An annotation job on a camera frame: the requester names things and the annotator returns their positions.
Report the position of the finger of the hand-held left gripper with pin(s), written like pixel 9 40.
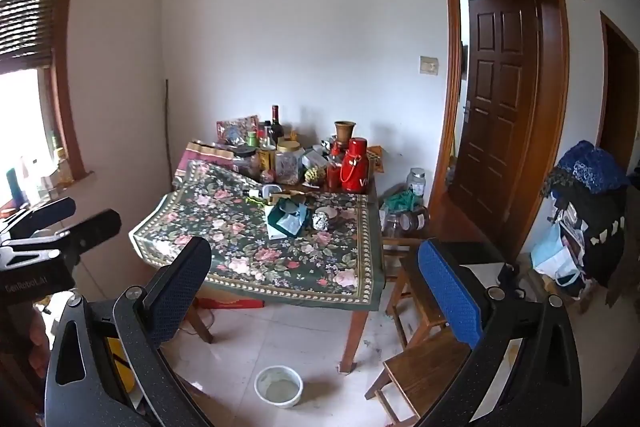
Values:
pixel 92 227
pixel 50 209

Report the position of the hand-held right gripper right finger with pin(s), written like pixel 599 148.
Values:
pixel 450 292

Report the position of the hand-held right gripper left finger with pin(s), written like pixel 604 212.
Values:
pixel 175 292

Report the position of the green tissue box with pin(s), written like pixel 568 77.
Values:
pixel 287 219

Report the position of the white plastic basin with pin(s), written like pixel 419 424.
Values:
pixel 278 386

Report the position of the pinkish round lid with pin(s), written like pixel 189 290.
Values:
pixel 331 212

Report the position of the patterned ball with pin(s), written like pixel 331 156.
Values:
pixel 320 221

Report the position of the person's left hand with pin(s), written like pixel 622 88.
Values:
pixel 38 347

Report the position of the yellowish bottle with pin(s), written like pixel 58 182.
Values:
pixel 61 164

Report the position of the red cardboard box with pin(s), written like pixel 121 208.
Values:
pixel 227 303

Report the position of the green glass bottle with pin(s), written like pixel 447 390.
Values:
pixel 55 142

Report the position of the glass jar dark lid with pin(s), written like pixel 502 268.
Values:
pixel 412 222

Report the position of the yellow plastic container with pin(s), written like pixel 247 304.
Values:
pixel 119 359

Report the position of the floral green tablecloth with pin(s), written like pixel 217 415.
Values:
pixel 260 252

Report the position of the wooden table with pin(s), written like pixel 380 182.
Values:
pixel 357 337

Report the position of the green plastic bag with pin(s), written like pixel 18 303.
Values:
pixel 400 202

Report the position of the light blue plastic bag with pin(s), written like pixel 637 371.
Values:
pixel 552 257

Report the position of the clear jar white lid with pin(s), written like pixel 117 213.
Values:
pixel 416 184

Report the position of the thin wooden stick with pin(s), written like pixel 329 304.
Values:
pixel 167 127

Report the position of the striped maroon cloth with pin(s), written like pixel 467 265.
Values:
pixel 200 154

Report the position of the dark-lidded jar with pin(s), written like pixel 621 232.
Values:
pixel 247 163

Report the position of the red thermos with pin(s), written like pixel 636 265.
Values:
pixel 356 169

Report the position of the checkered brown box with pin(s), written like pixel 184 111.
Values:
pixel 375 157

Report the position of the amber bottle yellow label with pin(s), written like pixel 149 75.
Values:
pixel 267 157

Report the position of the red sauce bottle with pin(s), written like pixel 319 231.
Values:
pixel 333 174

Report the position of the green-capped bottle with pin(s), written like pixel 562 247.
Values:
pixel 251 139

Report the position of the clear jar gold lid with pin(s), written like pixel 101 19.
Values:
pixel 289 163

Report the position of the plastic wrapped package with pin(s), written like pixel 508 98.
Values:
pixel 237 129

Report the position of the blue lace cloth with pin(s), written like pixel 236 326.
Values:
pixel 590 167

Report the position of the brown ceramic vase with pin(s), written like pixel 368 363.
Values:
pixel 345 134

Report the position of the dark wine bottle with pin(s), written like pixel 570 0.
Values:
pixel 276 124

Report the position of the brown panel door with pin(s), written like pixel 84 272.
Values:
pixel 495 97

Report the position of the wooden window frame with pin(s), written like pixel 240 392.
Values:
pixel 65 82

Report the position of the beige light switch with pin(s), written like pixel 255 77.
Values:
pixel 429 65

